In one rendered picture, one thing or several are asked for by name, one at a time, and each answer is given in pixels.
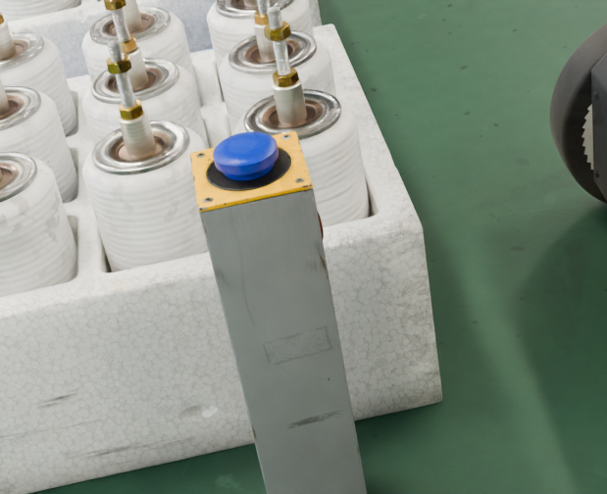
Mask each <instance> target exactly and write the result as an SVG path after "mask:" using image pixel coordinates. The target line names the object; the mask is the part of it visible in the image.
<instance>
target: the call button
mask: <svg viewBox="0 0 607 494"><path fill-rule="evenodd" d="M213 157H214V162H215V166H216V168H217V169H218V170H219V171H220V172H222V173H224V175H225V176H226V177H228V178H230V179H233V180H250V179H254V178H258V177H260V176H263V175H264V174H266V173H268V172H269V171H270V170H271V169H272V168H273V166H274V162H275V161H276V159H277V158H278V145H277V141H276V140H275V139H274V138H273V137H272V136H270V135H268V134H266V133H262V132H256V131H251V132H242V133H239V134H235V135H233V136H230V137H228V138H226V139H225V140H223V141H222V142H221V143H220V144H219V145H218V146H217V147H216V148H215V149H214V152H213Z"/></svg>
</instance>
